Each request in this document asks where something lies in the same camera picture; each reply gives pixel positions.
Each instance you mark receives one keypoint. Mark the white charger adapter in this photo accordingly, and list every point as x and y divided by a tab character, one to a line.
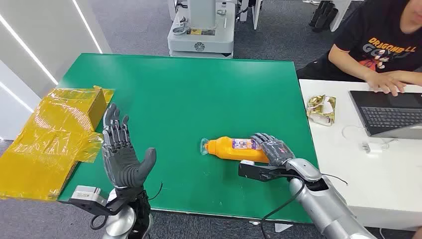
372	147

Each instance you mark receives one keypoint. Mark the yellow film-wrapped cardboard box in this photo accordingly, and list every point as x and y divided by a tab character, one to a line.
49	142

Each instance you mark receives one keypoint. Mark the white robot base machine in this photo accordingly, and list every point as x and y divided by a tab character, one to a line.
201	36

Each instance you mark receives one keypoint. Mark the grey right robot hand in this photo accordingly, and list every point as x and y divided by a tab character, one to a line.
277	150

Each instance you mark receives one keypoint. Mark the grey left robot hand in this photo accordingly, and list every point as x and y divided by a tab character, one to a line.
122	161

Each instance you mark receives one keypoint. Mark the orange detergent bottle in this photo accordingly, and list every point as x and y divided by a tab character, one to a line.
225	148

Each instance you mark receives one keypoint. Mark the person's hand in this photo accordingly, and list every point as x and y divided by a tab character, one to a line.
385	82

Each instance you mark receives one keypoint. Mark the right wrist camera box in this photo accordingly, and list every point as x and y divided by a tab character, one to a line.
252	171

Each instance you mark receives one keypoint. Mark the dark grey laptop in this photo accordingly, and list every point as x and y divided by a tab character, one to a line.
389	115

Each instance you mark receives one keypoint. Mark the crumpled gold wrapper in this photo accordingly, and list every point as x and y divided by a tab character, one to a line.
320	110

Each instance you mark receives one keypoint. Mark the white furniture leg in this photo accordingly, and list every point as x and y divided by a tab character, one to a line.
255	11

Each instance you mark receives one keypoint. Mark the person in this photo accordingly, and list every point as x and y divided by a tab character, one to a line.
376	39

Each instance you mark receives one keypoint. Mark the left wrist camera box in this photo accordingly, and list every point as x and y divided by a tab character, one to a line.
86	193

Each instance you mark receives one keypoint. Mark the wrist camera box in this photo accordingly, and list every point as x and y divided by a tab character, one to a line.
252	171
86	193

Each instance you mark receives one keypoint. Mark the black chair base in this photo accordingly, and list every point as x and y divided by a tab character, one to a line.
324	16

